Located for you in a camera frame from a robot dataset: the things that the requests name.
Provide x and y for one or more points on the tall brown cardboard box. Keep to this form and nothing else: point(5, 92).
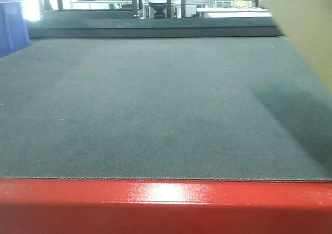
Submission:
point(307, 24)

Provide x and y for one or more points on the dark grey conveyor belt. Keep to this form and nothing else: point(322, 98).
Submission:
point(216, 108)

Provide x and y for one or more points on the white work table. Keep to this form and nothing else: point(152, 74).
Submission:
point(233, 12)

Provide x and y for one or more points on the blue plastic bin at left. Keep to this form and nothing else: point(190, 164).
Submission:
point(14, 31)

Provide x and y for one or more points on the red conveyor frame edge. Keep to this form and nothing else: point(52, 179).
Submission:
point(82, 206)

